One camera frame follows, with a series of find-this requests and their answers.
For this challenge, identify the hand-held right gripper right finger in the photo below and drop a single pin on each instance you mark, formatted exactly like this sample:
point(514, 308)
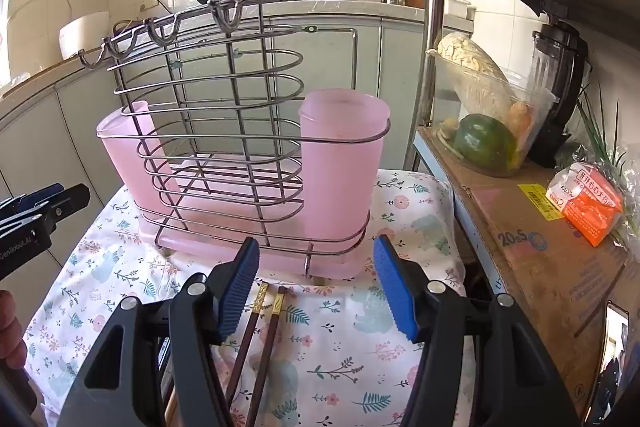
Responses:
point(395, 292)

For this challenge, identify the green round squash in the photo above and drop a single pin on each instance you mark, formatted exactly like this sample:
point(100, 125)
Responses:
point(482, 142)

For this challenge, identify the dark round appliance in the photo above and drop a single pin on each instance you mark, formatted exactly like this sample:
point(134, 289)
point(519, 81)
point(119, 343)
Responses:
point(127, 27)

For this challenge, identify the orange vegetable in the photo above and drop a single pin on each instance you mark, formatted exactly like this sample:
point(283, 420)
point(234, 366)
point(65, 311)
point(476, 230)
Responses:
point(521, 119)

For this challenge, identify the smartphone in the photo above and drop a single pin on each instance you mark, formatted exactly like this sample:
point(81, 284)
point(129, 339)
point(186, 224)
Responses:
point(607, 357)

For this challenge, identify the pink plastic utensil holder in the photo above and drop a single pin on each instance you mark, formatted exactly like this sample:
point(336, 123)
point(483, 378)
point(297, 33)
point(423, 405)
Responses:
point(345, 187)

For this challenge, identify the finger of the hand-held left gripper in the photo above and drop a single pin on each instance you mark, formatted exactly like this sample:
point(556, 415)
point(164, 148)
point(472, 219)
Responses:
point(25, 223)
point(70, 201)

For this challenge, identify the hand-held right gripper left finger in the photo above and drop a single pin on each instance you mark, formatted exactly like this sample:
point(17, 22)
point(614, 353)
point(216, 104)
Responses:
point(239, 294)

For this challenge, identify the napa cabbage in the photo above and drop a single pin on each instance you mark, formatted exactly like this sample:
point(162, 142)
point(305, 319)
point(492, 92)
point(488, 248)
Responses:
point(475, 62)

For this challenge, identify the white plastic container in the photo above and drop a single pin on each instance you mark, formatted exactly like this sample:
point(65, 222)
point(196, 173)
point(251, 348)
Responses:
point(457, 8)

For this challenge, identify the person's left hand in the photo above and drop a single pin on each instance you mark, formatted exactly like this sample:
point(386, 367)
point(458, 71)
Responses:
point(11, 327)

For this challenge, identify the black blender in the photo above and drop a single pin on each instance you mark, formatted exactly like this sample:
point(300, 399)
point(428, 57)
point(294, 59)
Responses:
point(562, 97)

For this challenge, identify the clear plastic container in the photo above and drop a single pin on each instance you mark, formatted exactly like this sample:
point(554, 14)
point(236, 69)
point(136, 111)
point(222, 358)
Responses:
point(530, 99)

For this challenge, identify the green onion leaves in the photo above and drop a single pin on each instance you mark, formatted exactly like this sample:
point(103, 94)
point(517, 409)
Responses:
point(597, 137)

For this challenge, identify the dark brown chopstick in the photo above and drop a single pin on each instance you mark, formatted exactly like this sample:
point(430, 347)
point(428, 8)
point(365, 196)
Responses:
point(250, 332)
point(267, 347)

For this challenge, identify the brown cardboard sheet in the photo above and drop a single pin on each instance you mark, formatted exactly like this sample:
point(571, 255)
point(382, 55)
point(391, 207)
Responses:
point(530, 252)

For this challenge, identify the orange packet in bag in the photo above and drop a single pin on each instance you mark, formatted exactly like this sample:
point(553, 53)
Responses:
point(590, 204)

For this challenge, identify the floral printed cloth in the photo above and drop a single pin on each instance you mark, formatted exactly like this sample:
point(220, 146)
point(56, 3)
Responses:
point(325, 357)

